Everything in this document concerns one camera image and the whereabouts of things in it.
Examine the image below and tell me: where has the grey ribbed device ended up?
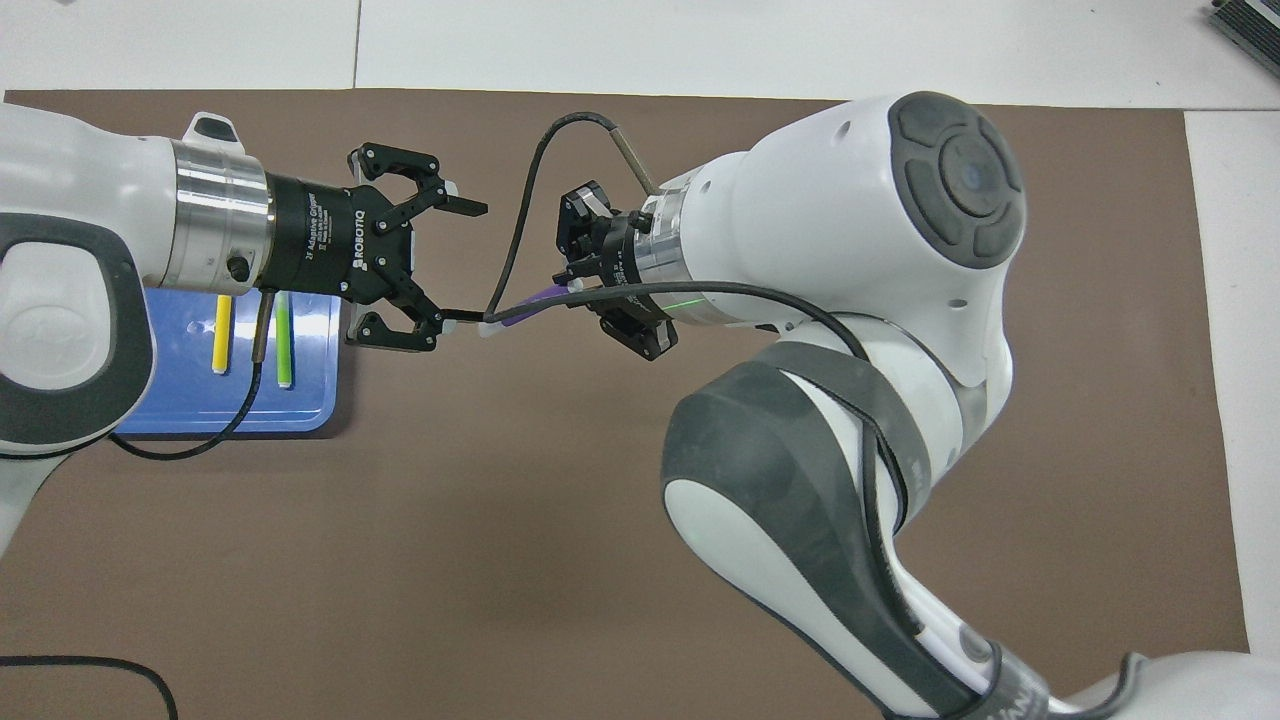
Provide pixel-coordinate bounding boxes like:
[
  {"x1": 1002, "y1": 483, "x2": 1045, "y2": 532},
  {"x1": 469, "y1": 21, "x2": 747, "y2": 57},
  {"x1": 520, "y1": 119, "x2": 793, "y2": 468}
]
[{"x1": 1205, "y1": 0, "x2": 1280, "y2": 76}]

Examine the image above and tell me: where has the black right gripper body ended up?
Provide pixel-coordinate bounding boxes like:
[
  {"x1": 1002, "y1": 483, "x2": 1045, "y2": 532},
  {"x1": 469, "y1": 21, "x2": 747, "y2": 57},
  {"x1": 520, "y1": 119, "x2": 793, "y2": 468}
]
[{"x1": 600, "y1": 205, "x2": 691, "y2": 336}]

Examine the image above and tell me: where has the purple pen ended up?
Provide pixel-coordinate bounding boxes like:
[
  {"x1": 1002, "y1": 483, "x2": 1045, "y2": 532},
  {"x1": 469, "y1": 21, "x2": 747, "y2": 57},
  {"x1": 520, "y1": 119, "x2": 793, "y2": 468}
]
[{"x1": 478, "y1": 280, "x2": 586, "y2": 341}]

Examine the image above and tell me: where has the green pen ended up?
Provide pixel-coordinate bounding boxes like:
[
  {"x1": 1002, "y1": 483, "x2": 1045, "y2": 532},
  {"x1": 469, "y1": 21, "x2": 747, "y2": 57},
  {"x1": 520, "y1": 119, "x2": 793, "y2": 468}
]
[{"x1": 275, "y1": 292, "x2": 294, "y2": 390}]

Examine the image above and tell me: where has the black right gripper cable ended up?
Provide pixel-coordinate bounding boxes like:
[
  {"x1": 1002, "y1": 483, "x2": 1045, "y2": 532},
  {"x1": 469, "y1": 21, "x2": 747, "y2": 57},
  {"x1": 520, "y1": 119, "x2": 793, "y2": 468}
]
[{"x1": 483, "y1": 112, "x2": 1146, "y2": 720}]

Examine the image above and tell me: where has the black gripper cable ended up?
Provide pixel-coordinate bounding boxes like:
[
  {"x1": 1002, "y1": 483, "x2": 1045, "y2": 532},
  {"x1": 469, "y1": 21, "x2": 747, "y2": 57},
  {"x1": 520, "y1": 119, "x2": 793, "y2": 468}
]
[
  {"x1": 0, "y1": 290, "x2": 283, "y2": 720},
  {"x1": 483, "y1": 112, "x2": 1146, "y2": 720}
]

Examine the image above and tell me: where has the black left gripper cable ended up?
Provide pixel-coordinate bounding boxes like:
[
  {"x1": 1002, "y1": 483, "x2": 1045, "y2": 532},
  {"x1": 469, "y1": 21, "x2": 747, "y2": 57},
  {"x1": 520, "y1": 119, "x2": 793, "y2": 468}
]
[{"x1": 0, "y1": 290, "x2": 283, "y2": 720}]

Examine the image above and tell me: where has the blue plastic tray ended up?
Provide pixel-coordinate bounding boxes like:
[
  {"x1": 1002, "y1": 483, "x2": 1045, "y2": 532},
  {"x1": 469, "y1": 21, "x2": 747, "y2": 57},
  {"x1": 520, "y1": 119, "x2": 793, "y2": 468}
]
[{"x1": 113, "y1": 288, "x2": 346, "y2": 438}]

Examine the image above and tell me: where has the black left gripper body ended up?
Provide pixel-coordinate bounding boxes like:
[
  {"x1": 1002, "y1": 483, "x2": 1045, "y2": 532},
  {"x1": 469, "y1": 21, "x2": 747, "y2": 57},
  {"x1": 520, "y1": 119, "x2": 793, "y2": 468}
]
[{"x1": 262, "y1": 175, "x2": 416, "y2": 304}]

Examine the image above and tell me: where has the brown table mat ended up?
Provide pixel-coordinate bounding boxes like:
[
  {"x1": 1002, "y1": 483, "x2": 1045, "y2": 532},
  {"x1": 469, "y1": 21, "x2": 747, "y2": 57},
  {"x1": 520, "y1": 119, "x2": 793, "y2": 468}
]
[{"x1": 0, "y1": 88, "x2": 1251, "y2": 720}]

